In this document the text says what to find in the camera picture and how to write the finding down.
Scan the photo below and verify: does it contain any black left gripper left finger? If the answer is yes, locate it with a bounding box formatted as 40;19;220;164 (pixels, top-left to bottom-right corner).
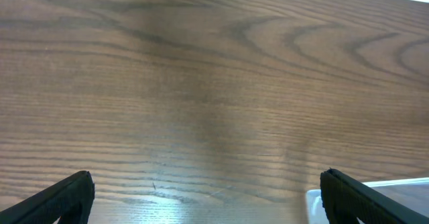
1;170;95;224

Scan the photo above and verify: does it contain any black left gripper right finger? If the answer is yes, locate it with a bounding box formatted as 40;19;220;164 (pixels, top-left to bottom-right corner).
320;168;428;224

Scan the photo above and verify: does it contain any clear plastic container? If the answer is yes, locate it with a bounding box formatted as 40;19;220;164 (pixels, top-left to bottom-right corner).
306;177;429;224

